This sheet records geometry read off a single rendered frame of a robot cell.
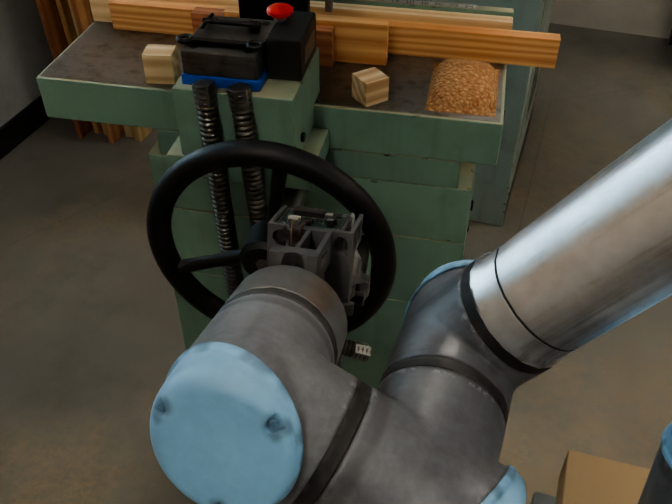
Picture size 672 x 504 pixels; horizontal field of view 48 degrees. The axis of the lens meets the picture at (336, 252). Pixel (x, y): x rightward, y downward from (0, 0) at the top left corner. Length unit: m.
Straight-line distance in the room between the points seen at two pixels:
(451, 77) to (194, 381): 0.64
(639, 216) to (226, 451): 0.26
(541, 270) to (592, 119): 2.35
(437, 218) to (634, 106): 1.99
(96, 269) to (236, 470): 1.73
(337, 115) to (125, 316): 1.16
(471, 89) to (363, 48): 0.17
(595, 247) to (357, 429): 0.17
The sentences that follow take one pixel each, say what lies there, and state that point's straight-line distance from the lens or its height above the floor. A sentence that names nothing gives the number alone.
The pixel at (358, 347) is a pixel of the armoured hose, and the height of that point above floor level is 0.58.
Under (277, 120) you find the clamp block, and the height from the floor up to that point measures 0.93.
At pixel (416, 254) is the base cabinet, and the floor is 0.68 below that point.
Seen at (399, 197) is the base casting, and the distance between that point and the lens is 1.00.
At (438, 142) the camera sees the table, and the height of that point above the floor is 0.87.
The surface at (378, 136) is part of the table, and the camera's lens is 0.95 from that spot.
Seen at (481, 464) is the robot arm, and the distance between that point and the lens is 0.47.
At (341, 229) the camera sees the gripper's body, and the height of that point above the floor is 0.98.
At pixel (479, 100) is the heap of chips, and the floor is 0.91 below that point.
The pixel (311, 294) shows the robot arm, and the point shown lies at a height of 1.01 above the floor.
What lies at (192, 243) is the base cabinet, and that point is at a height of 0.65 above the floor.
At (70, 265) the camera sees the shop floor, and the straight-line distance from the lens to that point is 2.18.
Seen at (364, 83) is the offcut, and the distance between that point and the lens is 0.93.
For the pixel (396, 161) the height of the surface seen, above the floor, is 0.83.
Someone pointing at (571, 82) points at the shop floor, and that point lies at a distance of 3.03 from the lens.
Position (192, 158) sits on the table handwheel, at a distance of 0.80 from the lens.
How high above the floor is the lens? 1.37
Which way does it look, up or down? 41 degrees down
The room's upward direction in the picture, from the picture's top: straight up
